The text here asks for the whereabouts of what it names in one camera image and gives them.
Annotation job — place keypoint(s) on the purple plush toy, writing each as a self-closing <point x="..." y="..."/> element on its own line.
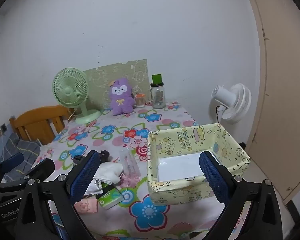
<point x="121" y="102"/>

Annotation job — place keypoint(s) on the glass jar with green lid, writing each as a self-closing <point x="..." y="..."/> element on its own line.
<point x="158" y="96"/>

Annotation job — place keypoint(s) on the green desk fan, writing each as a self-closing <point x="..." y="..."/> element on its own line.
<point x="70" y="90"/>

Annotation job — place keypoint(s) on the white printed wrapper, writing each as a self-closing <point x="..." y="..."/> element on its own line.
<point x="95" y="187"/>

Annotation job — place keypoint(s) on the white cloth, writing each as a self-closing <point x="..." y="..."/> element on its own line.
<point x="107" y="171"/>

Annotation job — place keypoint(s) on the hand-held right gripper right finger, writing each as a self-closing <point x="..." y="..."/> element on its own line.
<point x="213" y="180"/>

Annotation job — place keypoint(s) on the yellow cartoon fabric storage box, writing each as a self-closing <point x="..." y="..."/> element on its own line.
<point x="177" y="192"/>

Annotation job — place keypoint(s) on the grey plaid bedding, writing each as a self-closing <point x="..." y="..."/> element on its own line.
<point x="22" y="147"/>

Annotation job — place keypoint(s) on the pink small packet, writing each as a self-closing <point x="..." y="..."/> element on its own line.
<point x="86" y="205"/>

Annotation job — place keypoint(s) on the green tissue pack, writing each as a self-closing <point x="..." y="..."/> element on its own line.
<point x="111" y="197"/>

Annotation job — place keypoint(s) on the black hair scrunchie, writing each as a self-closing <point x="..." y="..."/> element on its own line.
<point x="78" y="159"/>

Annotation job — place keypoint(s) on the small jar with orange lid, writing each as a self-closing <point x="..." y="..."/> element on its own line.
<point x="140" y="101"/>

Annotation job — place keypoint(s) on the black plastic bag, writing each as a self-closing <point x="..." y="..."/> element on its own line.
<point x="105" y="155"/>

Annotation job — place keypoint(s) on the green patterned board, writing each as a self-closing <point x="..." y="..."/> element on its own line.
<point x="102" y="75"/>

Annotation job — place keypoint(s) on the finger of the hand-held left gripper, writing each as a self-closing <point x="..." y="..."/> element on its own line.
<point x="12" y="162"/>
<point x="43" y="167"/>

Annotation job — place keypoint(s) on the beige door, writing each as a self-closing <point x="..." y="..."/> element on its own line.
<point x="285" y="80"/>

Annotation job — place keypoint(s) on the clear plastic jar with cotton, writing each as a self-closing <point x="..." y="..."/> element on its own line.
<point x="130" y="162"/>

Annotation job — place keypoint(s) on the white standing fan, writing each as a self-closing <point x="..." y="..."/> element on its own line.
<point x="227" y="96"/>

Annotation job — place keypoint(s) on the floral tablecloth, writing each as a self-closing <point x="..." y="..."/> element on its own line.
<point x="110" y="140"/>

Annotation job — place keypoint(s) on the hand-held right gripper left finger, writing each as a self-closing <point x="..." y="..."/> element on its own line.
<point x="85" y="177"/>

